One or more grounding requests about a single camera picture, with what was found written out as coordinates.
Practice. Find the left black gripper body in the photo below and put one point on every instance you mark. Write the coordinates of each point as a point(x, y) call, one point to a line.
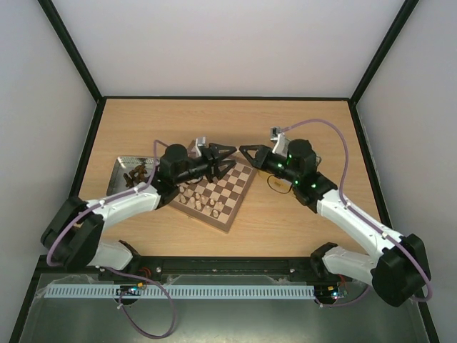
point(213, 162)

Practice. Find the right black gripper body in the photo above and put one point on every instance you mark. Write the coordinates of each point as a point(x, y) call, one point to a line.
point(263, 157)

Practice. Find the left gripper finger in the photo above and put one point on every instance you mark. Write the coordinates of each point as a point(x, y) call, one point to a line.
point(223, 167)
point(219, 150)

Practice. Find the gold tin tray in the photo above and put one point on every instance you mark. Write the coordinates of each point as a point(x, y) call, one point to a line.
point(278, 180)

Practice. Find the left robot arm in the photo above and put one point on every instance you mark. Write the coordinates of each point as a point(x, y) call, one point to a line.
point(73, 238)

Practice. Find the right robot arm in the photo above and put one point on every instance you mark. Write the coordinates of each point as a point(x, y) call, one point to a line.
point(394, 265)

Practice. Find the wooden chess board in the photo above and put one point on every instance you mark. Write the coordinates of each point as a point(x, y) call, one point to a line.
point(231, 191)

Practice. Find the dark brown chess pieces pile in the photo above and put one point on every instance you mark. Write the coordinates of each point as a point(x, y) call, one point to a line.
point(137, 175)

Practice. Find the pink tin tray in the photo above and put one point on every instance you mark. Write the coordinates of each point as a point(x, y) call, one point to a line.
point(125, 164)

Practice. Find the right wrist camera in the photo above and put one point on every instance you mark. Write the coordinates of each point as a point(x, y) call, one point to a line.
point(280, 141)

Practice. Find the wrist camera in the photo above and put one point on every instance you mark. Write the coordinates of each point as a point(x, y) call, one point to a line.
point(200, 144)
point(280, 141)

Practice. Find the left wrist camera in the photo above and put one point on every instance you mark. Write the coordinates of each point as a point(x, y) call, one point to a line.
point(200, 144)

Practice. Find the black aluminium frame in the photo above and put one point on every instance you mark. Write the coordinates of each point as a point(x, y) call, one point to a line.
point(394, 30)

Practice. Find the light blue cable duct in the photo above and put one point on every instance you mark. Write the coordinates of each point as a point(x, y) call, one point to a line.
point(111, 291)

